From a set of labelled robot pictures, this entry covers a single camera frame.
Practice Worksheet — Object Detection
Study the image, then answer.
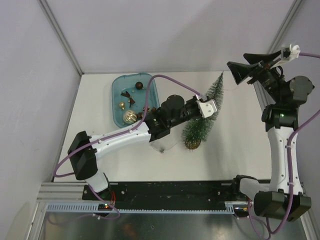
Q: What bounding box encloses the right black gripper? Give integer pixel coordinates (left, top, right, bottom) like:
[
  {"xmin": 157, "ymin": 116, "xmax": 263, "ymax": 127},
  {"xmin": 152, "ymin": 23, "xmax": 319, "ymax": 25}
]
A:
[{"xmin": 228, "ymin": 49, "xmax": 287, "ymax": 105}]

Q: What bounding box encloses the small green christmas tree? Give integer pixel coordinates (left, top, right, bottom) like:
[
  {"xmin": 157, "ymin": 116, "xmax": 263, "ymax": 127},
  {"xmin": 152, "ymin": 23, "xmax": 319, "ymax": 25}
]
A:
[{"xmin": 181, "ymin": 72, "xmax": 224, "ymax": 150}]

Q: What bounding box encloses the clear light string battery box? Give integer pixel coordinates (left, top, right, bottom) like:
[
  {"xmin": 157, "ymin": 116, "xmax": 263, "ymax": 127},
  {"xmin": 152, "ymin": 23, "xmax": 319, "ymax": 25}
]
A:
[{"xmin": 150, "ymin": 141, "xmax": 166, "ymax": 154}]

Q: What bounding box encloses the white gold striped bauble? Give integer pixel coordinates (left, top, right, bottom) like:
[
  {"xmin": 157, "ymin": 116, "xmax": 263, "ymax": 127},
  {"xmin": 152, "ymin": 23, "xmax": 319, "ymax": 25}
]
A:
[{"xmin": 122, "ymin": 110, "xmax": 138, "ymax": 124}]

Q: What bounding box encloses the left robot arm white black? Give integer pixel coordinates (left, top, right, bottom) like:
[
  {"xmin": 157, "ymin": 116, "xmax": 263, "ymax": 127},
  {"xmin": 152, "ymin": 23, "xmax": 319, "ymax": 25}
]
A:
[{"xmin": 68, "ymin": 95, "xmax": 216, "ymax": 200}]

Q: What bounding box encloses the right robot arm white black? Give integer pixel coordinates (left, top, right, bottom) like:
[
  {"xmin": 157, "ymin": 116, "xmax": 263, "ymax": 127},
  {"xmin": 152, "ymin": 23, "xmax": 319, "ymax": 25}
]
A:
[{"xmin": 227, "ymin": 45, "xmax": 314, "ymax": 222}]

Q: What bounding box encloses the pine cone ornament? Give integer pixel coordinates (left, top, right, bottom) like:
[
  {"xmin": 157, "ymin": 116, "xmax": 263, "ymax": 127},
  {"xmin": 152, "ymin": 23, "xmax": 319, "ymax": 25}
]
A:
[{"xmin": 142, "ymin": 105, "xmax": 151, "ymax": 114}]

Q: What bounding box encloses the dark brown bauble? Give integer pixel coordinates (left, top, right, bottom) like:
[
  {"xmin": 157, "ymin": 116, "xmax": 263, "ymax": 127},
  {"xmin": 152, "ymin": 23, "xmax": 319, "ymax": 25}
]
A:
[{"xmin": 135, "ymin": 81, "xmax": 144, "ymax": 90}]

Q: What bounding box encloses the blue plastic tray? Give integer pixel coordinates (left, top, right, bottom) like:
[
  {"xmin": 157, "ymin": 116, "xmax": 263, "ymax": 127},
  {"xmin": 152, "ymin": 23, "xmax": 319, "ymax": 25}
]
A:
[{"xmin": 111, "ymin": 73, "xmax": 152, "ymax": 128}]

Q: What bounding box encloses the brown ribbon bow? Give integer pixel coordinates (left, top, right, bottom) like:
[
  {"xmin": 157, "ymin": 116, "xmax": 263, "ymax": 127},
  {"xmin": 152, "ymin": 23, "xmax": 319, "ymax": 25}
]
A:
[{"xmin": 120, "ymin": 91, "xmax": 136, "ymax": 105}]

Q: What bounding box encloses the small gold bauble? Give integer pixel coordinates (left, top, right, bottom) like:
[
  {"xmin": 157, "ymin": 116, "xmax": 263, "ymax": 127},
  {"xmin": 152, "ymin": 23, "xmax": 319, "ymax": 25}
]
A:
[{"xmin": 118, "ymin": 101, "xmax": 126, "ymax": 110}]

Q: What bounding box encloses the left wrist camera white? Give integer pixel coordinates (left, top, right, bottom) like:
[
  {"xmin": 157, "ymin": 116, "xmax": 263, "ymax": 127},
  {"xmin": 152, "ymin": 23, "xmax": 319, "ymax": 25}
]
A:
[{"xmin": 196, "ymin": 99, "xmax": 218, "ymax": 119}]

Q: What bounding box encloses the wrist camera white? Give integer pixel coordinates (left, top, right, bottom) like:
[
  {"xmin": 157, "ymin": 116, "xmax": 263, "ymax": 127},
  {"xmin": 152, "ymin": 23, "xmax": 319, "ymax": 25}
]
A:
[
  {"xmin": 196, "ymin": 99, "xmax": 218, "ymax": 119},
  {"xmin": 280, "ymin": 43, "xmax": 301, "ymax": 62}
]

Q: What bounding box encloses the right aluminium frame post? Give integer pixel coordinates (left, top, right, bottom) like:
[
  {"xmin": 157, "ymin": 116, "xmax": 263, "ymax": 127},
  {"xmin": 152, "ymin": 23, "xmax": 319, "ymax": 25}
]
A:
[{"xmin": 267, "ymin": 0, "xmax": 306, "ymax": 54}]

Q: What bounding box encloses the aluminium frame post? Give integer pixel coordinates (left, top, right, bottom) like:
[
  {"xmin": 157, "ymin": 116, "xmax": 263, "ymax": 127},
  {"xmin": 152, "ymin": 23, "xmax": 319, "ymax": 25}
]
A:
[
  {"xmin": 267, "ymin": 0, "xmax": 306, "ymax": 54},
  {"xmin": 37, "ymin": 0, "xmax": 84, "ymax": 77}
]

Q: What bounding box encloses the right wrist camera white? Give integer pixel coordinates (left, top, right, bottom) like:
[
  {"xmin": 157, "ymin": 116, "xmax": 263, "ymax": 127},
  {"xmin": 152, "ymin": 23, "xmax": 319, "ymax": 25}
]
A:
[{"xmin": 280, "ymin": 43, "xmax": 301, "ymax": 62}]

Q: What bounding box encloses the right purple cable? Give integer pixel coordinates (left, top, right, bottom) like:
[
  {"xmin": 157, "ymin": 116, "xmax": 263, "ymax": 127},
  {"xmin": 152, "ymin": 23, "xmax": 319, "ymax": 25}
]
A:
[{"xmin": 248, "ymin": 52, "xmax": 320, "ymax": 238}]

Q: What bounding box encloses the purple cable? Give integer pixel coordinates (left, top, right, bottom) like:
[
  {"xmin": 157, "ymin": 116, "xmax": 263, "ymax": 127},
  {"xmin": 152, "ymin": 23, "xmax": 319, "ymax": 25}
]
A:
[
  {"xmin": 52, "ymin": 74, "xmax": 207, "ymax": 221},
  {"xmin": 248, "ymin": 52, "xmax": 320, "ymax": 238}
]

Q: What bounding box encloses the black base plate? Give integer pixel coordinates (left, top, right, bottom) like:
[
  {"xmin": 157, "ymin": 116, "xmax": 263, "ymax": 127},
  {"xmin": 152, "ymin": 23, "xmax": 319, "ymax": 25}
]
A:
[{"xmin": 82, "ymin": 180, "xmax": 246, "ymax": 202}]

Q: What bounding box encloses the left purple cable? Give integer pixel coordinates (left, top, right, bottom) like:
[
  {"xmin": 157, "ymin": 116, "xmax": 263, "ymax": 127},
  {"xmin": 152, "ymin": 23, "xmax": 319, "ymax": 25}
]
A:
[{"xmin": 52, "ymin": 74, "xmax": 207, "ymax": 221}]

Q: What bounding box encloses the grey cable duct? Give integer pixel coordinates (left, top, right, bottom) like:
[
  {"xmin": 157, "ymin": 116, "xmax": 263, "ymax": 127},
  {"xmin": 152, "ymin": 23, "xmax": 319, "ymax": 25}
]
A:
[{"xmin": 44, "ymin": 201, "xmax": 237, "ymax": 215}]

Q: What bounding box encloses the left aluminium frame post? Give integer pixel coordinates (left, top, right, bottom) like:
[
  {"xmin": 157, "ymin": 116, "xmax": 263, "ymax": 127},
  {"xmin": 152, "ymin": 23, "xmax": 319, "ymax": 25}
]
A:
[{"xmin": 37, "ymin": 0, "xmax": 84, "ymax": 77}]

